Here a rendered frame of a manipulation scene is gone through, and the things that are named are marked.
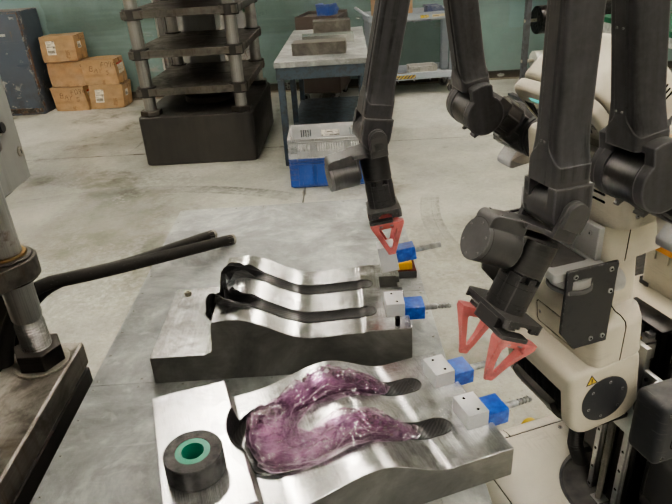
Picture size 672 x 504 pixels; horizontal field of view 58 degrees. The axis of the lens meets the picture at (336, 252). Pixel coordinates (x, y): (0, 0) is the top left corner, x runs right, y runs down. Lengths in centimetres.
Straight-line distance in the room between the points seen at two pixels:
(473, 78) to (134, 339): 88
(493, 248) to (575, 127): 17
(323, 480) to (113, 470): 38
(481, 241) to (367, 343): 44
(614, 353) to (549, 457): 62
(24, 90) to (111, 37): 116
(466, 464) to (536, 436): 92
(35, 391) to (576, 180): 106
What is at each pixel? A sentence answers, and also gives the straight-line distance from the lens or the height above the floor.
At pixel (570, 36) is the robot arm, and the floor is 143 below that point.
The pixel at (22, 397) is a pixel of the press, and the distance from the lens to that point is 136.
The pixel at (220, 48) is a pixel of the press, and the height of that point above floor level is 89.
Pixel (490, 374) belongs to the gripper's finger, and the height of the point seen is 100.
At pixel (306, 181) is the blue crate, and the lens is 436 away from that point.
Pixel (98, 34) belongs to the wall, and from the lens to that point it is 802.
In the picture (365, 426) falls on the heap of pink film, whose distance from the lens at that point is 91.
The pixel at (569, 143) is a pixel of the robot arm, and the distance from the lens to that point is 79.
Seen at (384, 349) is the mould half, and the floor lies 85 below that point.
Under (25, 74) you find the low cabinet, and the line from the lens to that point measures 789.
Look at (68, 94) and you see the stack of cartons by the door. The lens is 787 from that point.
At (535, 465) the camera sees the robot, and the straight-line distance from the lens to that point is 177.
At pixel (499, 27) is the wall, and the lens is 767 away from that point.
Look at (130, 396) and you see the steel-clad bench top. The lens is 124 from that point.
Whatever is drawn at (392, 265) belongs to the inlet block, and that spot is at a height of 94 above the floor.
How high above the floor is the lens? 154
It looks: 27 degrees down
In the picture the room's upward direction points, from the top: 4 degrees counter-clockwise
